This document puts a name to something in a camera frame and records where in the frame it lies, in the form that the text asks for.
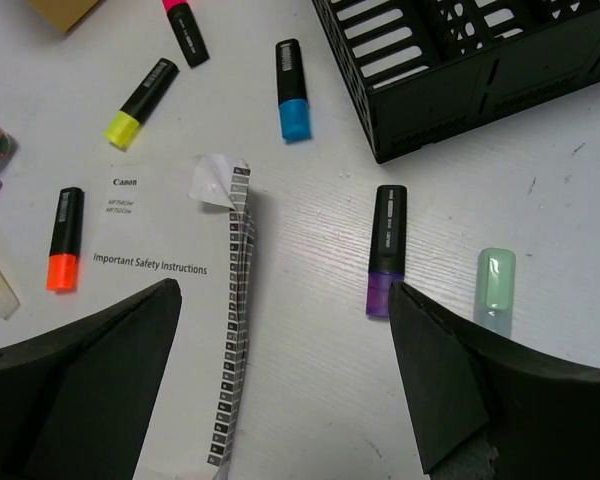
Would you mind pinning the orange cap black highlighter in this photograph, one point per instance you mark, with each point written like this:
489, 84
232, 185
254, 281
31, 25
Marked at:
62, 274

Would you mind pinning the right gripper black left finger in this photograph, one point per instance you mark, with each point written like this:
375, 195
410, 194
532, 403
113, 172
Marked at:
76, 402

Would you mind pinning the purple cap black highlighter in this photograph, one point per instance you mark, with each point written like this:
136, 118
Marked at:
388, 247

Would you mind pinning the blue cap black highlighter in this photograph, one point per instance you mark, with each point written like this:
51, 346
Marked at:
293, 105

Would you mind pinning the pink cap black highlighter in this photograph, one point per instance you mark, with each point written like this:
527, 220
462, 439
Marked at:
186, 31

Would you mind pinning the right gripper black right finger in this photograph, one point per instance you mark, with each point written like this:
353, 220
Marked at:
485, 407

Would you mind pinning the Canon safety instructions booklet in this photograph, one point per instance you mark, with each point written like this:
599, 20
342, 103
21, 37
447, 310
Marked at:
189, 221

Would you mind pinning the yellow bottom drawer box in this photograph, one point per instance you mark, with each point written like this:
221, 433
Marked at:
65, 15

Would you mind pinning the black mesh file organizer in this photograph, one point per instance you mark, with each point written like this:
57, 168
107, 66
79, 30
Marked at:
419, 72

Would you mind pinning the yellow cap black highlighter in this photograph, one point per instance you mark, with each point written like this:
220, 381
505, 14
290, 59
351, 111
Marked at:
140, 105

